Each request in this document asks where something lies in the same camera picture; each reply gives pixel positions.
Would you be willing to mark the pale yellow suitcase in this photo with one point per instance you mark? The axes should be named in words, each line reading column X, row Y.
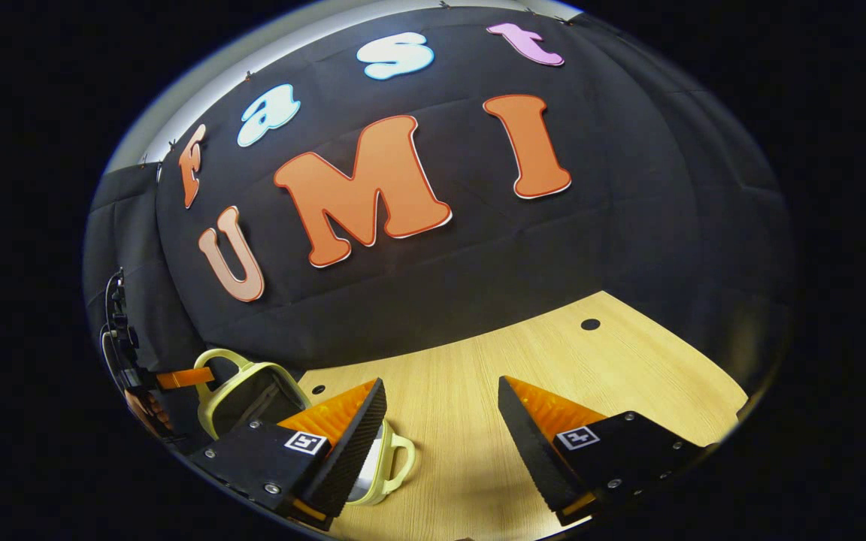
column 252, row 398

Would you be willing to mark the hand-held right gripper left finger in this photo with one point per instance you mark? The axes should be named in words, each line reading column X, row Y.
column 350, row 451

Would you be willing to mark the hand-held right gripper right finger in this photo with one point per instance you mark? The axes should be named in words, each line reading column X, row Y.
column 534, row 451

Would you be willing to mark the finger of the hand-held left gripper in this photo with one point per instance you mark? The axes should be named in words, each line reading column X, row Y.
column 185, row 378
column 149, row 413

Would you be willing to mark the black backdrop cloth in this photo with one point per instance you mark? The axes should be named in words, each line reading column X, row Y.
column 628, row 225

